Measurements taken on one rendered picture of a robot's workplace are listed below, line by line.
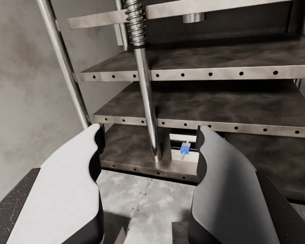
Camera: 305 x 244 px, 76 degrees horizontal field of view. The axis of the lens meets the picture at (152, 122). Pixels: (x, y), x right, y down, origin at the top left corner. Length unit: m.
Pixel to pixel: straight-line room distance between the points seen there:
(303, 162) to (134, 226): 0.86
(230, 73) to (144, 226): 0.69
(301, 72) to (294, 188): 0.49
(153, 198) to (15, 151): 1.54
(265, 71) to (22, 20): 1.94
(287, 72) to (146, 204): 0.75
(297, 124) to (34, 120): 2.05
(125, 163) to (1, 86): 1.31
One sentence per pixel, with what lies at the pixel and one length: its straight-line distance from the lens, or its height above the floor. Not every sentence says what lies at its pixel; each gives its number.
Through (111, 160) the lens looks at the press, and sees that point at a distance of 1.21.
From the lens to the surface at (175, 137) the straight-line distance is 1.02.
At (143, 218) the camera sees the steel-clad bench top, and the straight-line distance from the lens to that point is 0.88.
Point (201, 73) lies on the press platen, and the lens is 0.86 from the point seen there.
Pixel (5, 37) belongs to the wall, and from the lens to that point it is 2.11.
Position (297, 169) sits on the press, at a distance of 1.17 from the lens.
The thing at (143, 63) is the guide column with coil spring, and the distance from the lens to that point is 0.86.
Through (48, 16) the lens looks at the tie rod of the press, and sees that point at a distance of 1.06.
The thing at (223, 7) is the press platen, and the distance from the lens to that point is 0.84.
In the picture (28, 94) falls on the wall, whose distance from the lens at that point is 2.16.
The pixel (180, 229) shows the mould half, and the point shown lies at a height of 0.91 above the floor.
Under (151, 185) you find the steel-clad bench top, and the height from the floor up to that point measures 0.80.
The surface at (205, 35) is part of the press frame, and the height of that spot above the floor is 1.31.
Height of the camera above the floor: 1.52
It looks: 29 degrees down
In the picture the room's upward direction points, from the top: 9 degrees counter-clockwise
